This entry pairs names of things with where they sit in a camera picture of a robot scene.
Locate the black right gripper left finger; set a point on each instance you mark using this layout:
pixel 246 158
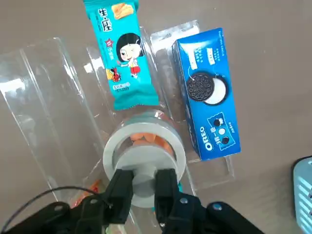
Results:
pixel 119 195

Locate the round metal jar lid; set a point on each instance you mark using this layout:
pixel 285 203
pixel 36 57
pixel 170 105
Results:
pixel 146 156

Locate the clear acrylic display shelf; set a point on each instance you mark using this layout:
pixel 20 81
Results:
pixel 48 109

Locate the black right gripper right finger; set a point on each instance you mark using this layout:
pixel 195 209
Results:
pixel 168 200

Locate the blue Oreo cookie box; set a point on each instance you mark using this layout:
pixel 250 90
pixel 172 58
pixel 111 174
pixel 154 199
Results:
pixel 209 117

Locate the teal cartoon snack packet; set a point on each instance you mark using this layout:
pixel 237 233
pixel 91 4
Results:
pixel 126 61

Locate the light blue plastic basket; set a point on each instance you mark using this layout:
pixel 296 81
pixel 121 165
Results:
pixel 303 195

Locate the glass cookie jar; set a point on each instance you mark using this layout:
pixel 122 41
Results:
pixel 109 148

